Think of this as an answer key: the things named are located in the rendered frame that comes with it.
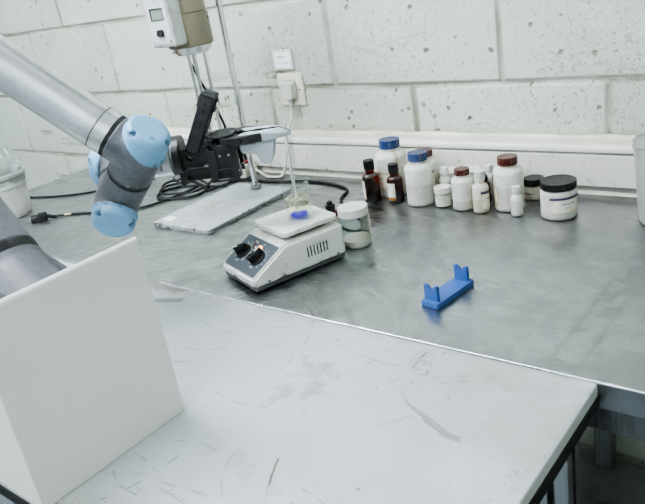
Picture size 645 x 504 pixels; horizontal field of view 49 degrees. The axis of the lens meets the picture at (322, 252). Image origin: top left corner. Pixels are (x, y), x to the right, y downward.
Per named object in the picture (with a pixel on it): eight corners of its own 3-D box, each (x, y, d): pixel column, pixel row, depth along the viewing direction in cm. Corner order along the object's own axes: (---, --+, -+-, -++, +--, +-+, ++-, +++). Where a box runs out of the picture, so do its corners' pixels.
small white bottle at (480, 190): (471, 213, 145) (468, 173, 142) (476, 207, 148) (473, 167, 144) (487, 214, 143) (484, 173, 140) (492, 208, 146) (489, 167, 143)
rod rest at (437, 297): (438, 310, 109) (435, 289, 108) (420, 305, 112) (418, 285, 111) (474, 284, 116) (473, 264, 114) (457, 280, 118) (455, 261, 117)
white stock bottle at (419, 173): (423, 209, 152) (418, 157, 148) (402, 204, 157) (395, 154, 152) (442, 199, 156) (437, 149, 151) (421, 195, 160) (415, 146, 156)
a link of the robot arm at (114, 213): (101, 191, 113) (111, 145, 120) (82, 233, 120) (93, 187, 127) (149, 206, 116) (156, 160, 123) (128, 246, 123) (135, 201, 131)
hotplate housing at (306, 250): (256, 295, 125) (247, 253, 122) (224, 275, 136) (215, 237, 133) (357, 253, 136) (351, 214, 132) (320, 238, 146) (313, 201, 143)
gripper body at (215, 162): (249, 167, 133) (186, 176, 134) (240, 122, 130) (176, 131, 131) (244, 179, 126) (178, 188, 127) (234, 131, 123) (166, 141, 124)
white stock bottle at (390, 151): (402, 185, 169) (396, 132, 164) (415, 193, 163) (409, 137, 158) (375, 192, 168) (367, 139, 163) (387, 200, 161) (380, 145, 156)
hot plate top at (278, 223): (284, 239, 126) (283, 234, 126) (252, 225, 136) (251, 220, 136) (339, 218, 132) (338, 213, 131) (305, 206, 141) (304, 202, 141)
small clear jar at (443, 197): (449, 200, 154) (447, 182, 153) (455, 206, 151) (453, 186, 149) (432, 204, 154) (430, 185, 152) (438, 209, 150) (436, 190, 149)
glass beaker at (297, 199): (284, 216, 136) (277, 176, 133) (312, 211, 137) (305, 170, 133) (289, 226, 130) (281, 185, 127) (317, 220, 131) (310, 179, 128)
